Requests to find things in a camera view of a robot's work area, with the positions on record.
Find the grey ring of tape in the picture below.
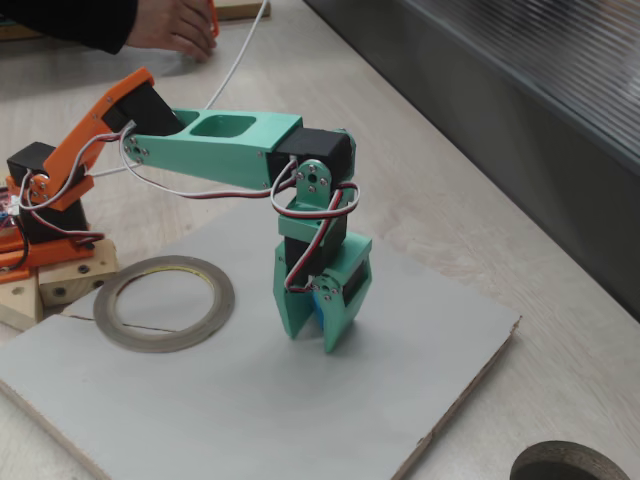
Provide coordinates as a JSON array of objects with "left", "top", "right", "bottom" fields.
[{"left": 93, "top": 254, "right": 235, "bottom": 354}]

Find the grey ribbed partition screen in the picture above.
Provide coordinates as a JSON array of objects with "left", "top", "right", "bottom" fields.
[{"left": 304, "top": 0, "right": 640, "bottom": 324}]

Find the wooden plank under leader arm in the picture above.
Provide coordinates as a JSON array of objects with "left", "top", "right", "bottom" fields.
[{"left": 0, "top": 0, "right": 272, "bottom": 41}]

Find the red controller circuit board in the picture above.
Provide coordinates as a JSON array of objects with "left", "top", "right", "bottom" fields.
[{"left": 0, "top": 185, "right": 15, "bottom": 230}]

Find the person's bare hand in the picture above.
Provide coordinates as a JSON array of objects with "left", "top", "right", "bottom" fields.
[{"left": 124, "top": 0, "right": 219, "bottom": 64}]

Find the red white black wrist wire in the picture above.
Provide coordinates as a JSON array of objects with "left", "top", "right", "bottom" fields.
[{"left": 269, "top": 182, "right": 360, "bottom": 296}]

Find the black sleeved forearm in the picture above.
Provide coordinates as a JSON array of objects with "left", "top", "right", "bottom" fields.
[{"left": 0, "top": 0, "right": 140, "bottom": 55}]

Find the orange controller board holder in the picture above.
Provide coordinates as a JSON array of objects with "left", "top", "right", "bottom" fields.
[{"left": 0, "top": 227, "right": 32, "bottom": 284}]

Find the grey topped plywood board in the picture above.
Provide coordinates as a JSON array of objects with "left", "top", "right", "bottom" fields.
[{"left": 0, "top": 197, "right": 522, "bottom": 480}]

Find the wooden block under arm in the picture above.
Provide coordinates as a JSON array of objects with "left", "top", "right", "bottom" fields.
[{"left": 37, "top": 238, "right": 120, "bottom": 307}]

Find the blue cube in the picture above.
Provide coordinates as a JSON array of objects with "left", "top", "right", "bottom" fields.
[{"left": 310, "top": 289, "right": 326, "bottom": 332}]

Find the white USB cable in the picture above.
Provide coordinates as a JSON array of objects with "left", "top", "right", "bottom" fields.
[{"left": 89, "top": 0, "right": 272, "bottom": 177}]

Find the red white black forearm wire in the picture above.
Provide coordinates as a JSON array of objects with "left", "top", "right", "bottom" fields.
[{"left": 119, "top": 122, "right": 301, "bottom": 202}]

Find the long wooden plank under controller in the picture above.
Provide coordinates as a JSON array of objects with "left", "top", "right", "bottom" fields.
[{"left": 0, "top": 272, "right": 44, "bottom": 331}]

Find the thin black power cable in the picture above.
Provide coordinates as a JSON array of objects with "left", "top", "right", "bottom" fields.
[{"left": 0, "top": 212, "right": 30, "bottom": 275}]

